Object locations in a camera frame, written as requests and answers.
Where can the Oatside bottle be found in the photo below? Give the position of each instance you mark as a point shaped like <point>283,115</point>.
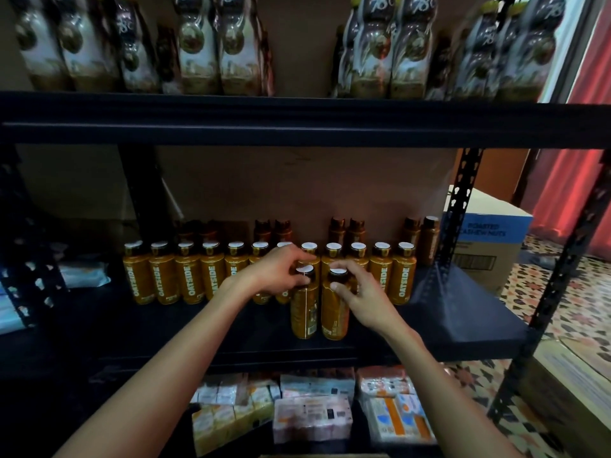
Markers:
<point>334,319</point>
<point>305,315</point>

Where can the orange Oatside bottles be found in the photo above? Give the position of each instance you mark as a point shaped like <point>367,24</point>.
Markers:
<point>162,276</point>

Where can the tissue packs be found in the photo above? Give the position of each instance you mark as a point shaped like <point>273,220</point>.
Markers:
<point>229,420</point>

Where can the red curtain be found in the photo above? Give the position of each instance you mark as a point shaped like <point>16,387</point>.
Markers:
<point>582,138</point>

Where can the row of pale pink packets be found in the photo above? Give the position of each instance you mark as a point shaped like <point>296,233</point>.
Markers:
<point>382,381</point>

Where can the row of yellow-capped coffee bottles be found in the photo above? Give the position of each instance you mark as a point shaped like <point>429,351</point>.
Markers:
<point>200,52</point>

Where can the person's left hand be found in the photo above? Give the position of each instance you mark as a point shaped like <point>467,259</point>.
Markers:
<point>272,272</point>

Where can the person's right hand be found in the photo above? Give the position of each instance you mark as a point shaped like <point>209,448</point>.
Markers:
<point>370,305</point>

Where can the person's right forearm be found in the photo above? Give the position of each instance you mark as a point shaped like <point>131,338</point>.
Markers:
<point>458,400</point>

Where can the row of wet wipe packs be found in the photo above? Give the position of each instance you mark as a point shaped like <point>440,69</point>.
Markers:
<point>67,276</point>

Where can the flat white packet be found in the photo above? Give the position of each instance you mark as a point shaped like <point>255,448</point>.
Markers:
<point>317,384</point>

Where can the brown wooden cabinet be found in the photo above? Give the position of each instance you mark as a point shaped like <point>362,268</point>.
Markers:
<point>496,171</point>

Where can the blue white cashew carton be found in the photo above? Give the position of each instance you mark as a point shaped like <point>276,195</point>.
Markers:
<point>487,238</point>

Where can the black metal shelf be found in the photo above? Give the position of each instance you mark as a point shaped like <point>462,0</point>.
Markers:
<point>315,119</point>
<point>29,281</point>

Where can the person's left forearm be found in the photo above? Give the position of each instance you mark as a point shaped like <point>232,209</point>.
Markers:
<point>153,381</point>

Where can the stack of pink white boxes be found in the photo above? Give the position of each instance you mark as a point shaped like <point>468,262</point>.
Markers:
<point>313,420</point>

